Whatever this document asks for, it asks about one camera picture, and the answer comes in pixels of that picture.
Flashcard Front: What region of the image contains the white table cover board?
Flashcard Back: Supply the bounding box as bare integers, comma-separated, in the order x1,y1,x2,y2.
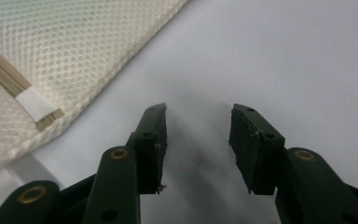
0,0,358,224

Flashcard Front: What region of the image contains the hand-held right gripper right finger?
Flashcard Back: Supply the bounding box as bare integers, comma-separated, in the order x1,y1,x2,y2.
228,104,286,196

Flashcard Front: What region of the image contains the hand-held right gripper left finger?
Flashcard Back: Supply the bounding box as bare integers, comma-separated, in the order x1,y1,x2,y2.
127,103,168,195

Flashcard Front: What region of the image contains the clear plastic zip bag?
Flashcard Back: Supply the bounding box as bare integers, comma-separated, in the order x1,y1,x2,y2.
0,0,189,175

